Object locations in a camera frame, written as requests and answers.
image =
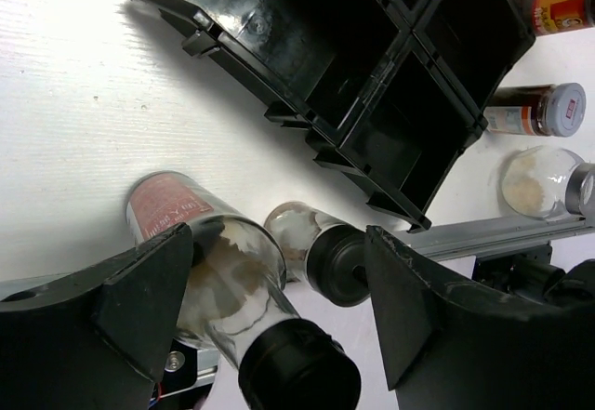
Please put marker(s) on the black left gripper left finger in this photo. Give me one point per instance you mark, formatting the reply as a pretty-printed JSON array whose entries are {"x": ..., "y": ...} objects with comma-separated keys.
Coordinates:
[{"x": 97, "y": 338}]

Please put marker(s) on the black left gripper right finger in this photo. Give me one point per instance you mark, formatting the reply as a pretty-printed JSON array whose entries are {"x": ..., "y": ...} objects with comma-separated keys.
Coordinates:
[{"x": 448, "y": 342}]

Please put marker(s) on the red-label black-cap bottle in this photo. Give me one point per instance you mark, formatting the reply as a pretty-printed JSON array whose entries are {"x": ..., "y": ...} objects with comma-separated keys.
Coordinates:
[{"x": 234, "y": 300}]

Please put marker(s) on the black-cap pepper grinder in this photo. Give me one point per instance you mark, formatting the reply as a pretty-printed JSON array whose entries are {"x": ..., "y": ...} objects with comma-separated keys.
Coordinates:
[{"x": 322, "y": 251}]

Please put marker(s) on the round clear glass jar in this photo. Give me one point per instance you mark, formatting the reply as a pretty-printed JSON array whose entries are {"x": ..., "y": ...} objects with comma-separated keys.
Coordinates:
[{"x": 548, "y": 183}]

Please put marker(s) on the grey-lid spice jar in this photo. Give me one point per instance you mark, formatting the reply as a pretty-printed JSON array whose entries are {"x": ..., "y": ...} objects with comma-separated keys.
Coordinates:
[{"x": 542, "y": 111}]

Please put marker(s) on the black four-compartment tray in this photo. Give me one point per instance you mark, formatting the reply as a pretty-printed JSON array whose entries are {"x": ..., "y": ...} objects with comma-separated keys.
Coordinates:
[{"x": 389, "y": 92}]

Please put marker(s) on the red-lid sauce jar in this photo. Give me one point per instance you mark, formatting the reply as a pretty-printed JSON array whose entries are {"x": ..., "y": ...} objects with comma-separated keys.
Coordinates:
[{"x": 547, "y": 17}]

